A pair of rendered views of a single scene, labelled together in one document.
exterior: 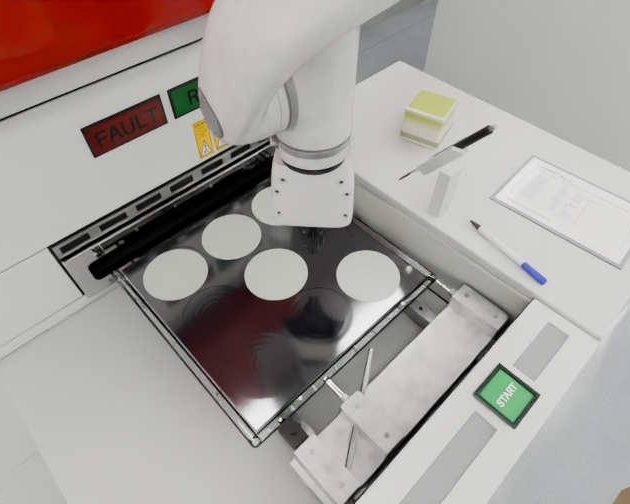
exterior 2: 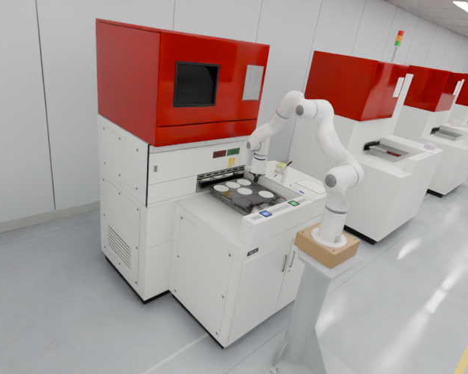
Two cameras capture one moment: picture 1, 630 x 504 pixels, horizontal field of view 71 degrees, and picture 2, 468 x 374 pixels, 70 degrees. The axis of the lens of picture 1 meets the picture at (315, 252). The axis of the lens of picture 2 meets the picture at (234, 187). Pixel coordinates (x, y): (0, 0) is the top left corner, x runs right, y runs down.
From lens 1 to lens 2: 1.67 m
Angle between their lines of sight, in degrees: 28
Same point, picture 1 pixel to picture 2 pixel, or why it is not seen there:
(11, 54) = (216, 135)
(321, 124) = (263, 150)
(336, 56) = (267, 140)
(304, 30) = (265, 133)
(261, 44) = (260, 135)
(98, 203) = (208, 168)
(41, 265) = (194, 179)
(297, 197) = (255, 165)
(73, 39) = (223, 135)
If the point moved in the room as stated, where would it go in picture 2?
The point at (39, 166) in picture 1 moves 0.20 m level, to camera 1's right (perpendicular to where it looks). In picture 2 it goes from (205, 156) to (235, 160)
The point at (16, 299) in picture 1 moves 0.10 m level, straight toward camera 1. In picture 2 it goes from (187, 185) to (198, 191)
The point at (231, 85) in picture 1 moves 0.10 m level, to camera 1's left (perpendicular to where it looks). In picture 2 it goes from (255, 139) to (238, 137)
